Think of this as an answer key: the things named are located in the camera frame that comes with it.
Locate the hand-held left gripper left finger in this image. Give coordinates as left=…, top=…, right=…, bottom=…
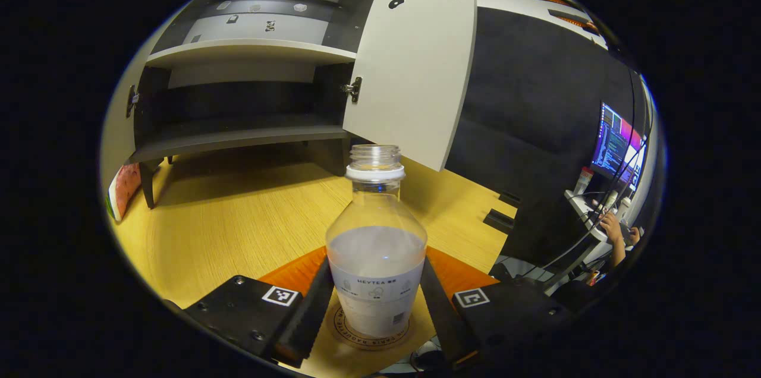
left=183, top=246, right=335, bottom=367

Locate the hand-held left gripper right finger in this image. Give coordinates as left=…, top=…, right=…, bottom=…
left=419, top=246, right=576, bottom=367

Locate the round brown coaster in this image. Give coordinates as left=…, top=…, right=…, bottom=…
left=330, top=304, right=414, bottom=351

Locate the clear plastic bottle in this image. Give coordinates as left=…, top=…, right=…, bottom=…
left=326, top=144, right=429, bottom=338

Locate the white cabinet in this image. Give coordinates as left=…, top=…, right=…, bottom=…
left=128, top=0, right=393, bottom=209

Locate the black backdrop cloth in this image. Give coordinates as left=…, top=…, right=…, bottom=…
left=445, top=7, right=636, bottom=272

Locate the computer monitor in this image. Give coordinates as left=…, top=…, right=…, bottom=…
left=590, top=102, right=647, bottom=191

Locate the white desk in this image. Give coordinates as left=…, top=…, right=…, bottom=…
left=564, top=188, right=631, bottom=248

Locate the watermelon slice cushion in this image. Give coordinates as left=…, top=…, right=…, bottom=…
left=106, top=163, right=143, bottom=223

